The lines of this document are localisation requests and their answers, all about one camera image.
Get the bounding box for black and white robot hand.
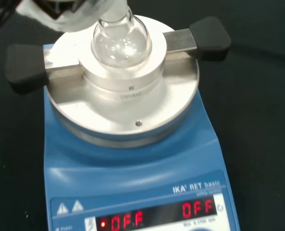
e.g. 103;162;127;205
0;0;102;33

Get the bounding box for clear round-bottom glass flask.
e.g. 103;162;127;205
91;0;153;68

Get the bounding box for heater with blue base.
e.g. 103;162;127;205
42;43;242;231

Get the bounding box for aluminium heating block, black handles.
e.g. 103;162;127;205
4;14;232;136

